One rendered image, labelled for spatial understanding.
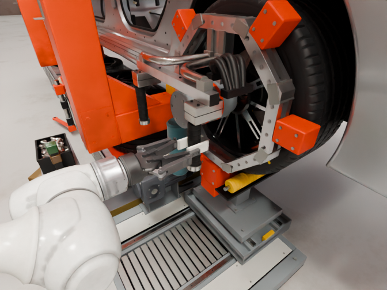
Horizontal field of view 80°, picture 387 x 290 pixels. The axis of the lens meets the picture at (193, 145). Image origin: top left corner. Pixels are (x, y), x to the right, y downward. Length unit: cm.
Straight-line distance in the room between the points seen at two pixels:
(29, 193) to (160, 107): 87
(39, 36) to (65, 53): 194
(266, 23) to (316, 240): 124
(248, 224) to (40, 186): 96
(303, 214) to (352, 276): 40
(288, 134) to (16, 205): 62
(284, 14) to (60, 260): 64
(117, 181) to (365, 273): 135
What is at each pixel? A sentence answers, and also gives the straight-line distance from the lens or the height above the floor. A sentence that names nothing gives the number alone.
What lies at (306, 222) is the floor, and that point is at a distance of 165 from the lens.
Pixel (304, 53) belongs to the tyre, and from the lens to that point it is 71.
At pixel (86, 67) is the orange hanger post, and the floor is 93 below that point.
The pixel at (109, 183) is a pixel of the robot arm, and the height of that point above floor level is 85.
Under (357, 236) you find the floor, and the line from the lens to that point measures 172.
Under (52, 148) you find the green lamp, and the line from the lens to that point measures 110.
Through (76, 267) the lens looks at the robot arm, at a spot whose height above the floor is 90.
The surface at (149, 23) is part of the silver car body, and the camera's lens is 312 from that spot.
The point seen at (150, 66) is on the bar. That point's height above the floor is 98.
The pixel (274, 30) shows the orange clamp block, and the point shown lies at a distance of 65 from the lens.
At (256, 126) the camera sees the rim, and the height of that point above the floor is 77.
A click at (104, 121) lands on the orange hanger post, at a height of 67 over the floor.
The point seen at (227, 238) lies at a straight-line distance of 123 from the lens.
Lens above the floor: 118
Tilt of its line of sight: 33 degrees down
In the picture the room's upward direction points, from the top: straight up
